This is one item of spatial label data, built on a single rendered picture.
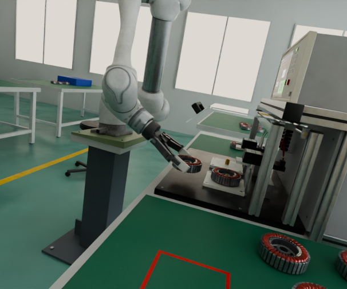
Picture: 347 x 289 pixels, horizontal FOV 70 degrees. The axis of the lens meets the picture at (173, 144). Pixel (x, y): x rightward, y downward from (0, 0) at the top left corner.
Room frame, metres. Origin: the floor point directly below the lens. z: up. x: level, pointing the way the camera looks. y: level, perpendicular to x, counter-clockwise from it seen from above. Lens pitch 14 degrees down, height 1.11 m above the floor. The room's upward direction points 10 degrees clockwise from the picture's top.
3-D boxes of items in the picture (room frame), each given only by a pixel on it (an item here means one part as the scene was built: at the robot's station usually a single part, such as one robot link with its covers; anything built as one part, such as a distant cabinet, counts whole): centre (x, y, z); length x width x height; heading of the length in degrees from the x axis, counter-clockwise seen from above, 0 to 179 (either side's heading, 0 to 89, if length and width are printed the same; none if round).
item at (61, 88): (4.60, 1.97, 0.38); 1.90 x 0.90 x 0.75; 168
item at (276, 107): (0.96, -0.56, 1.09); 0.68 x 0.44 x 0.05; 168
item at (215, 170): (0.90, -0.22, 0.80); 0.11 x 0.11 x 0.04
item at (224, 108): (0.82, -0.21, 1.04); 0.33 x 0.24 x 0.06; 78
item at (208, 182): (0.90, -0.22, 0.78); 0.15 x 0.15 x 0.01; 78
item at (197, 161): (0.89, -0.06, 0.83); 0.11 x 0.11 x 0.04
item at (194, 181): (1.02, -0.26, 0.76); 0.64 x 0.47 x 0.02; 168
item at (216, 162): (1.14, -0.27, 0.78); 0.15 x 0.15 x 0.01; 78
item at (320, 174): (0.97, -0.49, 0.92); 0.66 x 0.01 x 0.30; 168
